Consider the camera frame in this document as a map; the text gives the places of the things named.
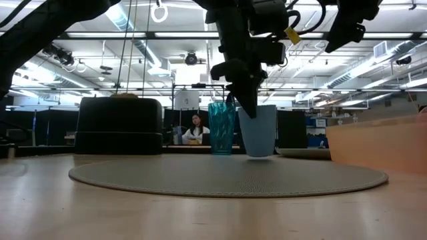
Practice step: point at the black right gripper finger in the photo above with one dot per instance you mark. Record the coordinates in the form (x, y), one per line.
(249, 96)

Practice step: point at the light blue plastic cup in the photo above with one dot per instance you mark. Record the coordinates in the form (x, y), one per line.
(260, 136)

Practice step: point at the teal faceted plastic tumbler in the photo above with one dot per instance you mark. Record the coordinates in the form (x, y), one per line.
(221, 130)

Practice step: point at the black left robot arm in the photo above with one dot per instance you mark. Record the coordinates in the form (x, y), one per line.
(40, 30)

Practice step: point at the black ceiling spot lamp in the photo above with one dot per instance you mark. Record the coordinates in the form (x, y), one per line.
(191, 58)

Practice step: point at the black room partition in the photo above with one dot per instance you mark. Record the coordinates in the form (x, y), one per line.
(292, 130)

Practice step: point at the white board on rack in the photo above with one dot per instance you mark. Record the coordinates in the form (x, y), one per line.
(187, 100)

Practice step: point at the seated person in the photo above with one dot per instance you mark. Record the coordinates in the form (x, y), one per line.
(196, 133)

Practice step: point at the round grey placemat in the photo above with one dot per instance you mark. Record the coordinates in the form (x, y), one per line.
(227, 176)

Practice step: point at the black toaster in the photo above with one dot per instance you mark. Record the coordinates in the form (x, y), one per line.
(118, 126)

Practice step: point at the black ceiling light cluster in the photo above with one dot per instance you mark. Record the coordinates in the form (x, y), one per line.
(60, 55)

